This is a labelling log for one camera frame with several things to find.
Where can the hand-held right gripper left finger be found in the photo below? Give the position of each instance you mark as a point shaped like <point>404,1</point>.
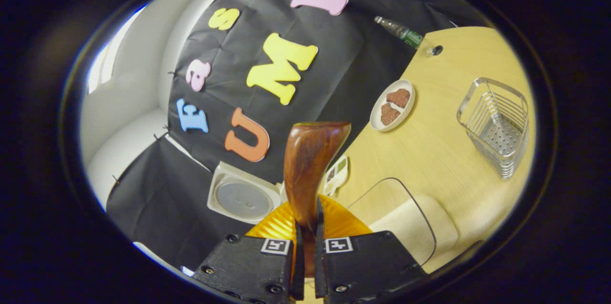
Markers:
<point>248,266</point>

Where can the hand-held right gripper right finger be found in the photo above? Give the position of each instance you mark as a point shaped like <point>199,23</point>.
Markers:
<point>367,266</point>

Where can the white rice cooker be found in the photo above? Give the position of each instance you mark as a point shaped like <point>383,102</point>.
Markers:
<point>243,199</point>

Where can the brown wooden spoon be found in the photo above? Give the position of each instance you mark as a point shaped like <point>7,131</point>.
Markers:
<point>310,165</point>

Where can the white seasoning dish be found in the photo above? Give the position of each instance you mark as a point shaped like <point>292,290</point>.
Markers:
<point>336,175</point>

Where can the white round plate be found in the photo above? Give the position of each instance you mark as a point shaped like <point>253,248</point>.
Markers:
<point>377,120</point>

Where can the brown meat piece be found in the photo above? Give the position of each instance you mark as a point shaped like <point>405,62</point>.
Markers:
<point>389,114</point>
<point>398,98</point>

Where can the black bottle cap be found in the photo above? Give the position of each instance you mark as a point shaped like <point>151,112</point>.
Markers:
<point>437,50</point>

